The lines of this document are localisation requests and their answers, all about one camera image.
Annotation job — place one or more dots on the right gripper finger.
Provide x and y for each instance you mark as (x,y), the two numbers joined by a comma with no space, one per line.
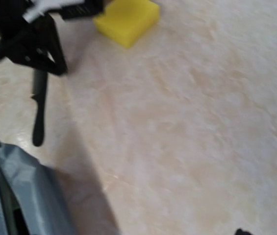
(240,231)

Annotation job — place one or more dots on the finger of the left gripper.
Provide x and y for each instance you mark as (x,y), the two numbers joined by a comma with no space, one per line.
(55,48)
(40,62)

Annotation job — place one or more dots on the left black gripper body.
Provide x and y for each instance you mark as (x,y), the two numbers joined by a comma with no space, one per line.
(17,36)

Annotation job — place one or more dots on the black comb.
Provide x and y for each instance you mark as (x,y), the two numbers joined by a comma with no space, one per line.
(39,93)

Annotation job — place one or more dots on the grey zip pouch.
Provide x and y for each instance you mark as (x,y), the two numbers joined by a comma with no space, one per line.
(31,199)

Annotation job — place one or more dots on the yellow sponge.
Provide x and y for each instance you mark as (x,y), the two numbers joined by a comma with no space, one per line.
(125,21)

